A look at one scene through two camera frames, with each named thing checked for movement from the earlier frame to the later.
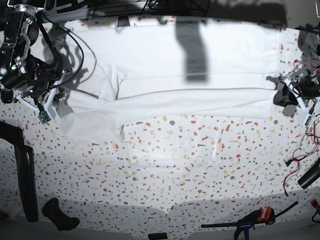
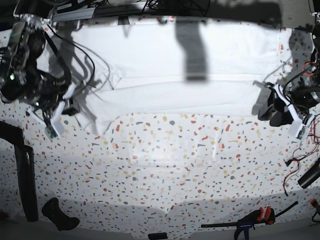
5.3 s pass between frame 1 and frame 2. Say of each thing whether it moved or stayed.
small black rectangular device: stayed
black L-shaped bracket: stayed
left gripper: moved
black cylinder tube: stayed
